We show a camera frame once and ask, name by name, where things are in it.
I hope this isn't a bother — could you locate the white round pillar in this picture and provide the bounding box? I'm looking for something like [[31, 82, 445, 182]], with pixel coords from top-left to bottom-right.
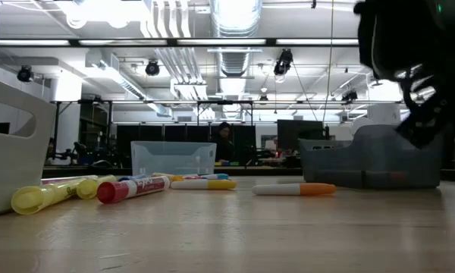
[[366, 103, 402, 126]]

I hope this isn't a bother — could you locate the black monitor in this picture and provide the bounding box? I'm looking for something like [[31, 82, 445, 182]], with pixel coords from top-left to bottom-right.
[[277, 119, 325, 151]]

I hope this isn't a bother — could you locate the person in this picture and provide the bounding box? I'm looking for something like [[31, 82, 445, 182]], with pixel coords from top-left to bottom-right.
[[45, 138, 57, 162], [213, 121, 235, 165]]

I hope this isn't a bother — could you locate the clear plastic bin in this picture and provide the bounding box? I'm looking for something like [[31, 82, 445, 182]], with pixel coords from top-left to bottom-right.
[[130, 140, 218, 177]]

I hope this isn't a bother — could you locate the silver ceiling air duct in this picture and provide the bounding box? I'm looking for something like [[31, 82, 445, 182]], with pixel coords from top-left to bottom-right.
[[209, 0, 263, 77]]

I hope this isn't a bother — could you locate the dark grey plastic bin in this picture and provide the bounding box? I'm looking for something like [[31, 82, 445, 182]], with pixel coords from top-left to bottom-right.
[[299, 124, 447, 190]]

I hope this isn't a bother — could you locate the black overhead light bar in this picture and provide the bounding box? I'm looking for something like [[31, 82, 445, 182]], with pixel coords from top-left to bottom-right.
[[0, 36, 359, 49]]

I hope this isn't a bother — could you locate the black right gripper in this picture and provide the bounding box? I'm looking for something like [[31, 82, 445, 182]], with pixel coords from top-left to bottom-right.
[[396, 62, 452, 149]]

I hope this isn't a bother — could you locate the red Expo whiteboard marker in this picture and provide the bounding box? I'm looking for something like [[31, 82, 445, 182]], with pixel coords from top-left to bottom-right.
[[96, 175, 171, 205]]

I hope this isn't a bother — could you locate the small white marker orange cap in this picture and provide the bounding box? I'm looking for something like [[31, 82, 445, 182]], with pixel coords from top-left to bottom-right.
[[251, 182, 337, 197]]

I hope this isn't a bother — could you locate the white plastic bin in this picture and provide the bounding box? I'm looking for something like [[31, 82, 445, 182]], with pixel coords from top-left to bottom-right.
[[0, 74, 58, 219]]

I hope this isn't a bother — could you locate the black metal table rig frame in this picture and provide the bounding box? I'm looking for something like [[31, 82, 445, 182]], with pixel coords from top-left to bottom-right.
[[41, 165, 455, 183]]

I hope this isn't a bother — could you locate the small white marker light-blue cap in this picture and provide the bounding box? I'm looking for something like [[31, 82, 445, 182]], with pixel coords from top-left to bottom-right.
[[181, 173, 231, 181]]

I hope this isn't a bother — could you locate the small white marker yellow cap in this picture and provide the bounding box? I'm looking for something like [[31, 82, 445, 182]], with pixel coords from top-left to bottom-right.
[[170, 179, 237, 191]]

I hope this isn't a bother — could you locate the pink highlighter marker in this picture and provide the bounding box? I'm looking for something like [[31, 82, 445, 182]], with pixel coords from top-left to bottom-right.
[[40, 174, 99, 186]]

